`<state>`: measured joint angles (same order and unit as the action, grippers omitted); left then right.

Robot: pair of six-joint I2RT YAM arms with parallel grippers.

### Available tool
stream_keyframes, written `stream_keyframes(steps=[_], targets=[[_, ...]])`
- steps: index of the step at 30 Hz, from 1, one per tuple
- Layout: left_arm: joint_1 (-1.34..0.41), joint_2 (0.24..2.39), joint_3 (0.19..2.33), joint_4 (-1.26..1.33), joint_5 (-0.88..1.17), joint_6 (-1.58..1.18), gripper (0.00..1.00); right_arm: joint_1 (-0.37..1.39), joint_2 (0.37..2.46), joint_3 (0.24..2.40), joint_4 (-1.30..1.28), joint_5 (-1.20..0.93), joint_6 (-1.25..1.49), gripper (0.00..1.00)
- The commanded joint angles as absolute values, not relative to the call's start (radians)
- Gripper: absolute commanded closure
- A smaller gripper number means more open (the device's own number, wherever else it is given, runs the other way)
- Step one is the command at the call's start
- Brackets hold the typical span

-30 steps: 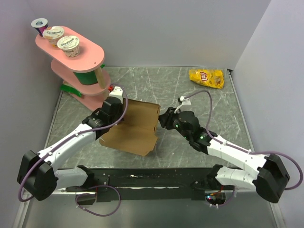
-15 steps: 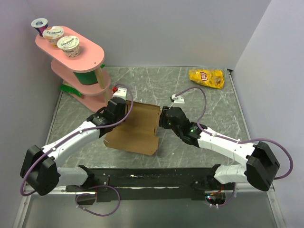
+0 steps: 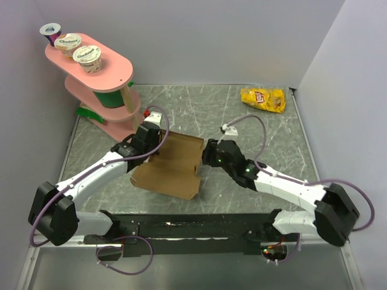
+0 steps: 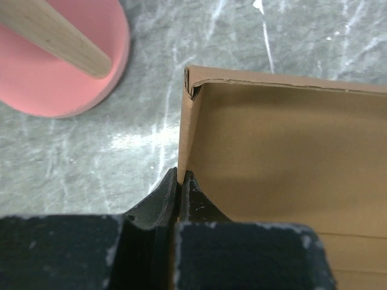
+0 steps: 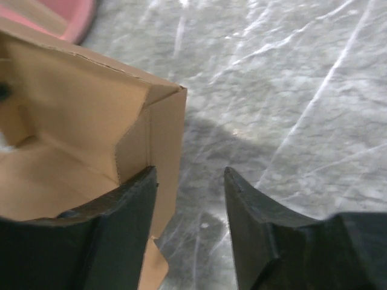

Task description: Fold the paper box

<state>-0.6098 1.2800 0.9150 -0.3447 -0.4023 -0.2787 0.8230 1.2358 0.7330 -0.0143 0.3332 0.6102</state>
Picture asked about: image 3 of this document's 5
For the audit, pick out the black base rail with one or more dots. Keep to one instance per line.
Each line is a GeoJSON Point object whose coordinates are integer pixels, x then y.
{"type": "Point", "coordinates": [194, 233]}

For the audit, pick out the brown cardboard box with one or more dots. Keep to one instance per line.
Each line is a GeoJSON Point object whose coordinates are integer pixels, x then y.
{"type": "Point", "coordinates": [174, 171]}

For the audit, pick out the yellow chips bag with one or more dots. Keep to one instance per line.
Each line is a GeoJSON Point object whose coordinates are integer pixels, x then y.
{"type": "Point", "coordinates": [266, 99]}

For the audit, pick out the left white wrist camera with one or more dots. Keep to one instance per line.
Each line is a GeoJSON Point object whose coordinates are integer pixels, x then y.
{"type": "Point", "coordinates": [152, 117]}

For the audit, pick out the purple yogurt cup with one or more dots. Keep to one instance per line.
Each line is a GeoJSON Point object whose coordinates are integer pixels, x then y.
{"type": "Point", "coordinates": [51, 32]}

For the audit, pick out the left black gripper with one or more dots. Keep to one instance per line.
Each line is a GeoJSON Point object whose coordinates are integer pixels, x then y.
{"type": "Point", "coordinates": [158, 139]}

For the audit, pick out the white Chobani yogurt cup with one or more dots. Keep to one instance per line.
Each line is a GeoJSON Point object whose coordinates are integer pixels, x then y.
{"type": "Point", "coordinates": [89, 58]}

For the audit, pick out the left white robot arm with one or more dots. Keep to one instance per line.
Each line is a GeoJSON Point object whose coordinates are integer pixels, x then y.
{"type": "Point", "coordinates": [54, 211]}

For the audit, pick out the pink tiered shelf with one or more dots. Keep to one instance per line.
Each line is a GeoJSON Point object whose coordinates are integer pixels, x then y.
{"type": "Point", "coordinates": [116, 72]}

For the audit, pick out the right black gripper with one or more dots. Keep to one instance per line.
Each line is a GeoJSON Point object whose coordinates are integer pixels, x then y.
{"type": "Point", "coordinates": [210, 148]}

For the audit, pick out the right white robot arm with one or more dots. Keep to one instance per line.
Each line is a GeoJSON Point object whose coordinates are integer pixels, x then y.
{"type": "Point", "coordinates": [326, 211]}

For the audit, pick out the orange Chobani yogurt cup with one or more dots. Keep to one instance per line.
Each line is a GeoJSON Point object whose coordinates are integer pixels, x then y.
{"type": "Point", "coordinates": [68, 43]}

